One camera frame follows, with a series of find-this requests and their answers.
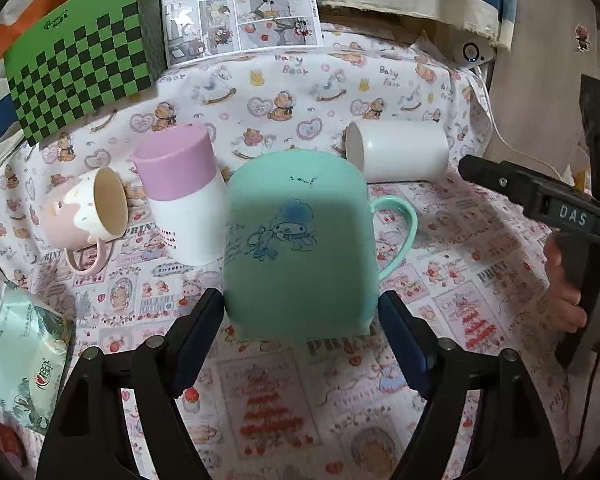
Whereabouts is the white round device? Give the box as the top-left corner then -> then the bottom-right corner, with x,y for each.
450,30 -> 496,67

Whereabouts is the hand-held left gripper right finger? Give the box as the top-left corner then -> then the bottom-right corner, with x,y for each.
378,290 -> 566,480

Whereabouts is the pink and white tumbler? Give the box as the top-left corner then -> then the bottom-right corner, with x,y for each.
130,124 -> 229,266

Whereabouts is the pink and cream mug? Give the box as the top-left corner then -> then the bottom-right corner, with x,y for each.
41,167 -> 130,275

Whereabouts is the cartoon sticker sheet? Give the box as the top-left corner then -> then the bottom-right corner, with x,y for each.
160,0 -> 325,68

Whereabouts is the printed bear blanket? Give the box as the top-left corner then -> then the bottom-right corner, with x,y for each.
0,25 -> 600,480

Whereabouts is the green wet wipes pack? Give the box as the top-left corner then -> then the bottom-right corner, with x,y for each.
0,280 -> 76,435

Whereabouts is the mint green cartoon cup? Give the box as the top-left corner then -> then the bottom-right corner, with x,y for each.
223,149 -> 420,341

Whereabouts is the white cable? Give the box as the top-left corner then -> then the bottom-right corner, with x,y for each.
472,62 -> 581,186

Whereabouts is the green checkered box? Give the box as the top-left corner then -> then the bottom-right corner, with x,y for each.
4,0 -> 167,147

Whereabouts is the small bear sticker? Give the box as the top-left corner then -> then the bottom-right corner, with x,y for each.
573,22 -> 593,52

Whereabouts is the person's right hand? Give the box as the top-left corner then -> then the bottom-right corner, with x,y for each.
544,232 -> 600,347

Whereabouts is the plain white cup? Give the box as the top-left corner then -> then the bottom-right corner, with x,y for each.
344,119 -> 450,184

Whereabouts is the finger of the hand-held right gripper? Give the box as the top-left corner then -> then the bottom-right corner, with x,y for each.
459,155 -> 551,221

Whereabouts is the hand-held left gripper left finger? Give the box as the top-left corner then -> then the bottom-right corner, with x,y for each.
36,287 -> 226,480

